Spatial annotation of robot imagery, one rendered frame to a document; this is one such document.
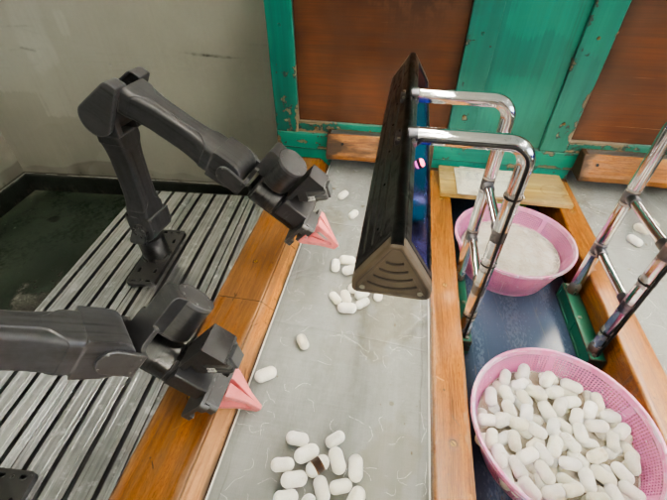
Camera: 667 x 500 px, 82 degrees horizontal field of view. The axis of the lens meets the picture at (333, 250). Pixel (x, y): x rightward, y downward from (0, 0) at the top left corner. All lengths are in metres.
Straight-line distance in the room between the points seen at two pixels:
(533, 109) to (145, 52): 1.73
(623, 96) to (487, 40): 0.37
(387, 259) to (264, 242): 0.56
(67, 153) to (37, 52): 0.56
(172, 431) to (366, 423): 0.29
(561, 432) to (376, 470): 0.30
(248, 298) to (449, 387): 0.40
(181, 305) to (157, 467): 0.23
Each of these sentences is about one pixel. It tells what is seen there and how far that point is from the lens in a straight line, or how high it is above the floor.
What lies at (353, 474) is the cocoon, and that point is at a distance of 0.61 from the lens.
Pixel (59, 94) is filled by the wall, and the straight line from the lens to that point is 2.60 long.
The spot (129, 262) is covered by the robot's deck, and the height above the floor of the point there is 0.67.
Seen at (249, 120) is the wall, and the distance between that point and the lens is 2.15.
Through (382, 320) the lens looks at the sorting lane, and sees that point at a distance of 0.76.
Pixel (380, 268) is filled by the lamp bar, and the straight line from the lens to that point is 0.37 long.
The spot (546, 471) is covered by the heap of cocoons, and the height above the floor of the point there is 0.75.
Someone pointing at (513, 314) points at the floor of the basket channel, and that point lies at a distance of 0.94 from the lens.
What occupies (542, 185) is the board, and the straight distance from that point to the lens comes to 1.20.
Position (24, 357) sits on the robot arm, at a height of 0.99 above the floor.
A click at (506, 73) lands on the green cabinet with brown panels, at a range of 1.13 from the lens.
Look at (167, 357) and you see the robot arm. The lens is 0.59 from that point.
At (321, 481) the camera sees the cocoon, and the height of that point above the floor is 0.76.
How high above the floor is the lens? 1.34
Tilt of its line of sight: 42 degrees down
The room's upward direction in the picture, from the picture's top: straight up
